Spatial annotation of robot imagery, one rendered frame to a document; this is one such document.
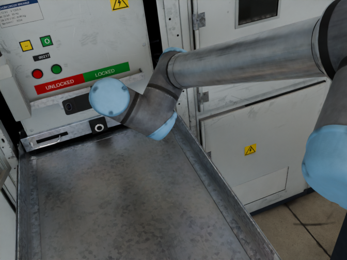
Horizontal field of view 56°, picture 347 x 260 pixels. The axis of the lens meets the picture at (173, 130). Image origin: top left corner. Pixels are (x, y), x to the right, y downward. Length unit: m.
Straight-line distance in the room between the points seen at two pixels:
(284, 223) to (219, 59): 1.49
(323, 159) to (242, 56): 0.28
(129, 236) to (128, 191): 0.16
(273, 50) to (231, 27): 0.68
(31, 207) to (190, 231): 0.49
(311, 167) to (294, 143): 1.37
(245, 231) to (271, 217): 1.11
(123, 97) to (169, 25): 0.41
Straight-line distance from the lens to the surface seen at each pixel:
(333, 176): 0.35
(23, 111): 1.09
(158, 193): 1.01
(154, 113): 0.81
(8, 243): 1.55
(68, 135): 1.26
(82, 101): 0.99
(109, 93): 0.78
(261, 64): 0.55
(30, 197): 1.14
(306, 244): 1.95
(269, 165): 1.73
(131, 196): 1.02
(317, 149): 0.36
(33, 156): 1.29
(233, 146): 1.50
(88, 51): 1.13
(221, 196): 0.98
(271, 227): 1.98
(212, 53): 0.66
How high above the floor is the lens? 1.60
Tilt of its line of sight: 38 degrees down
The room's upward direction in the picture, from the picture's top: 7 degrees counter-clockwise
